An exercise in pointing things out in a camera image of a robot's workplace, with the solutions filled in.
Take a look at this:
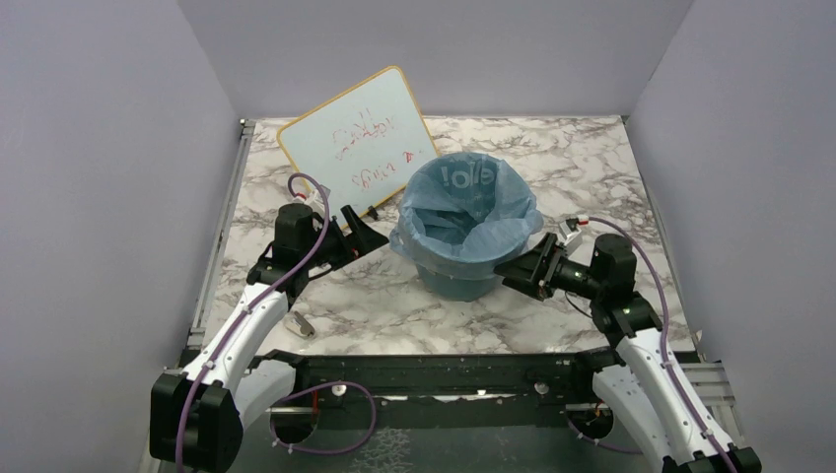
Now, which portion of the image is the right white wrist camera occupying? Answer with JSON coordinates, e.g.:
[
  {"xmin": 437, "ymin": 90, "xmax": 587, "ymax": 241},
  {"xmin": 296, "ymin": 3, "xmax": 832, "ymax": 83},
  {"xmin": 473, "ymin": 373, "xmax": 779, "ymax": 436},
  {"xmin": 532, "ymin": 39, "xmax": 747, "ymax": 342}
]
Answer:
[{"xmin": 557, "ymin": 216, "xmax": 589, "ymax": 255}]

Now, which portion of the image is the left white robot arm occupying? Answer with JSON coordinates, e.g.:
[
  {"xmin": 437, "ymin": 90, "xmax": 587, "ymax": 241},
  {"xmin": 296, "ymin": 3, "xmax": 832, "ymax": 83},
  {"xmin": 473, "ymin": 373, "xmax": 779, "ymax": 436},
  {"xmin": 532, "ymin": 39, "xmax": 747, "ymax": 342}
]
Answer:
[{"xmin": 149, "ymin": 202, "xmax": 388, "ymax": 472}]

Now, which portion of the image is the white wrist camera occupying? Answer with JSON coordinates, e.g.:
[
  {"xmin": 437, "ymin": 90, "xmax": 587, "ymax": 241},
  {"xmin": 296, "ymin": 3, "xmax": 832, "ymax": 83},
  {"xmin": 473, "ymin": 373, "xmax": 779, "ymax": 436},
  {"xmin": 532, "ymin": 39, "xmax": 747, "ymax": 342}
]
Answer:
[
  {"xmin": 292, "ymin": 187, "xmax": 331, "ymax": 220},
  {"xmin": 557, "ymin": 216, "xmax": 589, "ymax": 255}
]

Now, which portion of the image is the teal plastic trash bin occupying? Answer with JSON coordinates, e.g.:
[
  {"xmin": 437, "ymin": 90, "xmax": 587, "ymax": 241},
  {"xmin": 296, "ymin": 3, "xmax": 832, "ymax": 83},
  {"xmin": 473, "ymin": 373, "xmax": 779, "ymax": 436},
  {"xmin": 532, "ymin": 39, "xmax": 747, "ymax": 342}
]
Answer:
[{"xmin": 414, "ymin": 254, "xmax": 508, "ymax": 302}]

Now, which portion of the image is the yellow framed whiteboard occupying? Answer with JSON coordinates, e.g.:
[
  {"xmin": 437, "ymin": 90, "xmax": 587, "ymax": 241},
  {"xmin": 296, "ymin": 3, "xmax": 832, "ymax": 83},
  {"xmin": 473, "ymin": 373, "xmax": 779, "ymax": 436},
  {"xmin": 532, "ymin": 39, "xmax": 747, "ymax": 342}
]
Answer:
[{"xmin": 276, "ymin": 66, "xmax": 439, "ymax": 228}]

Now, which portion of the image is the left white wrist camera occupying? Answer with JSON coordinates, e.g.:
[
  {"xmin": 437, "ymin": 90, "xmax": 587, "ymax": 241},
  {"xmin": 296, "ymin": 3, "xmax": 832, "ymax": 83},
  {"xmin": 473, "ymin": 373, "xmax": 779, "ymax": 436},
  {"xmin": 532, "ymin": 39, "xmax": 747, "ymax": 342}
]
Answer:
[{"xmin": 292, "ymin": 187, "xmax": 331, "ymax": 220}]

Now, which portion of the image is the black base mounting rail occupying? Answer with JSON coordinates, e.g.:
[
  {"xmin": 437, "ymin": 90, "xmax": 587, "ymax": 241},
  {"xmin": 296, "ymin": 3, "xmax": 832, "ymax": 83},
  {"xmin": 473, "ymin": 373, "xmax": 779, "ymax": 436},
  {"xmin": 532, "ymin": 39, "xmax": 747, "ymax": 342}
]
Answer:
[{"xmin": 232, "ymin": 348, "xmax": 626, "ymax": 430}]

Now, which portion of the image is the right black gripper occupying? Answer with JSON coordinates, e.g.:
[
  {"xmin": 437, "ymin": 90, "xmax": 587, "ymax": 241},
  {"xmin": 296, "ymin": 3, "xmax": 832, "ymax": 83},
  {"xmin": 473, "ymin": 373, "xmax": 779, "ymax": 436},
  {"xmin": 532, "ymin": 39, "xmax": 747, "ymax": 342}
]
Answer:
[{"xmin": 495, "ymin": 231, "xmax": 605, "ymax": 301}]

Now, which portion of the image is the blue plastic trash bag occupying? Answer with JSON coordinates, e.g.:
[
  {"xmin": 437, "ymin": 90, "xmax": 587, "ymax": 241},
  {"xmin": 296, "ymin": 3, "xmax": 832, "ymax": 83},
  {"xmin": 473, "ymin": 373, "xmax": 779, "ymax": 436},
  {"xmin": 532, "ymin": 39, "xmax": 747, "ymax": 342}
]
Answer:
[{"xmin": 389, "ymin": 152, "xmax": 543, "ymax": 280}]

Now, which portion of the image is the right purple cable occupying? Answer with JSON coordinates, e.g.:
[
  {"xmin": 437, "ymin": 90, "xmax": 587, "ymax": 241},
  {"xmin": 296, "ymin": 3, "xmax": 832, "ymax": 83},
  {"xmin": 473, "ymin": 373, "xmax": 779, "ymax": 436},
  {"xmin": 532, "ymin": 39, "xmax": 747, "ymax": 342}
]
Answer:
[{"xmin": 584, "ymin": 216, "xmax": 739, "ymax": 473}]

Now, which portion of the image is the purple cable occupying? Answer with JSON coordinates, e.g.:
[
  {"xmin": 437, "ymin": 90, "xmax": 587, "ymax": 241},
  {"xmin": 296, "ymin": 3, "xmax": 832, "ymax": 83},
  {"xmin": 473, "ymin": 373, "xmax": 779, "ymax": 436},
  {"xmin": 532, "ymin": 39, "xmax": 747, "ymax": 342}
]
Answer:
[
  {"xmin": 174, "ymin": 172, "xmax": 331, "ymax": 473},
  {"xmin": 584, "ymin": 216, "xmax": 739, "ymax": 473}
]

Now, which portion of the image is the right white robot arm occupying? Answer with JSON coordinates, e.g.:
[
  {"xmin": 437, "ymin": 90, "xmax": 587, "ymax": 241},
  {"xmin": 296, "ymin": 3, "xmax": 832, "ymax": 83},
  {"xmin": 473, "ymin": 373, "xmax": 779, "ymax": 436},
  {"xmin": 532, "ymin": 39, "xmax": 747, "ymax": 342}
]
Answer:
[{"xmin": 495, "ymin": 234, "xmax": 762, "ymax": 472}]

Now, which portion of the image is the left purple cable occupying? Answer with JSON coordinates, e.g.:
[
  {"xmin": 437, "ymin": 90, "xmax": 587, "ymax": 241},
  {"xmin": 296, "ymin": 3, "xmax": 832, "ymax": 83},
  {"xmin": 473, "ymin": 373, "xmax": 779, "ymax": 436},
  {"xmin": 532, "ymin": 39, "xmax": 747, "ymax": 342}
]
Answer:
[{"xmin": 174, "ymin": 172, "xmax": 331, "ymax": 473}]

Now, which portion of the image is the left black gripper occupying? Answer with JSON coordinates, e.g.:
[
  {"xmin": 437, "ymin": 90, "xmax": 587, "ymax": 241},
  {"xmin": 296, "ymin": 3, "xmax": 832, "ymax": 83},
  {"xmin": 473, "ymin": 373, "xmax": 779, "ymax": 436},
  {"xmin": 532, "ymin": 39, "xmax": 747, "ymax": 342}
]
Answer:
[{"xmin": 302, "ymin": 205, "xmax": 389, "ymax": 269}]

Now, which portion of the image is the small grey eraser block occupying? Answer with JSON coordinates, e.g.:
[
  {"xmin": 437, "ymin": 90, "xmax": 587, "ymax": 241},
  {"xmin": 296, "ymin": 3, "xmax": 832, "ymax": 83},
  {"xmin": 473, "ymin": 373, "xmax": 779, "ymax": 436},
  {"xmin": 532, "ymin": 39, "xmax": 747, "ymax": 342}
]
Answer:
[{"xmin": 285, "ymin": 311, "xmax": 315, "ymax": 339}]

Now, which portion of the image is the aluminium table frame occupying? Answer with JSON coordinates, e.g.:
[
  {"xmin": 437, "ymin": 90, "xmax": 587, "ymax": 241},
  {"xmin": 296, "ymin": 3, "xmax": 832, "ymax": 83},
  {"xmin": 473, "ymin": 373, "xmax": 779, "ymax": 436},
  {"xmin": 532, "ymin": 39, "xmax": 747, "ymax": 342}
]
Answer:
[{"xmin": 137, "ymin": 118, "xmax": 257, "ymax": 473}]

